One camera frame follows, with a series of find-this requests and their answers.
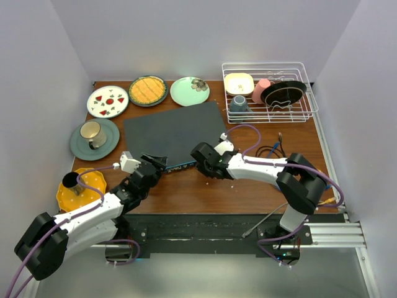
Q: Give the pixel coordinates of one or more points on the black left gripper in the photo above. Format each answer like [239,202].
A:
[159,162]

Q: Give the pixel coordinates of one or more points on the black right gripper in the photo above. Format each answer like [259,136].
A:
[203,169]

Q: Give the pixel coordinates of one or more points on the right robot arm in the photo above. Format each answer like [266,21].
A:
[300,183]

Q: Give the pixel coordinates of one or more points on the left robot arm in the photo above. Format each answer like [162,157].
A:
[49,240]

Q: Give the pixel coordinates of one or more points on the grey blue mug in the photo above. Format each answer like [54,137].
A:
[239,104]

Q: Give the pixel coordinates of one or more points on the yellow woven pattern plate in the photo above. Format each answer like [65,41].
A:
[148,91]

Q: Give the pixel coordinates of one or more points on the mint green flower plate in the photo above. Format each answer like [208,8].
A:
[189,91]

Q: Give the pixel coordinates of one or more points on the cream ceramic mug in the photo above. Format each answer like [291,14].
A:
[94,134]

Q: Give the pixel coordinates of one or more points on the white strawberry pattern plate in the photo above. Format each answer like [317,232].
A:
[107,102]

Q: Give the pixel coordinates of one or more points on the grey green saucer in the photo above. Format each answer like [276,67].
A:
[80,146]

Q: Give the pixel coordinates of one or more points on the cream square bowl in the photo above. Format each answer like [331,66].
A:
[239,84]

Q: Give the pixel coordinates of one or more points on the dark bronze mug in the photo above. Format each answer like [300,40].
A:
[69,181]

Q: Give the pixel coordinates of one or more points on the pink cup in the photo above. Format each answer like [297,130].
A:
[261,85]

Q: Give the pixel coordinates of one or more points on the black round plate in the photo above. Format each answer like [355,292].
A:
[283,94]

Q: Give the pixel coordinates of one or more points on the yellow scalloped plate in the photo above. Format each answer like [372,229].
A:
[66,199]

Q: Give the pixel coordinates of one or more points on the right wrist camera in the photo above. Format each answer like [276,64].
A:
[224,145]

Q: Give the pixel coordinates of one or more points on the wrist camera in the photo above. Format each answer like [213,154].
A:
[224,145]
[127,163]

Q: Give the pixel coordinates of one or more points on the black network switch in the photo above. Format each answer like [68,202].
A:
[174,133]

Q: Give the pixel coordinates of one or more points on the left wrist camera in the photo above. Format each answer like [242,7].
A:
[127,163]

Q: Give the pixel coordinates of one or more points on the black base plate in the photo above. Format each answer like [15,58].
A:
[143,235]

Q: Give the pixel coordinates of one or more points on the white wire dish rack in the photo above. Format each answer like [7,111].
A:
[275,72]

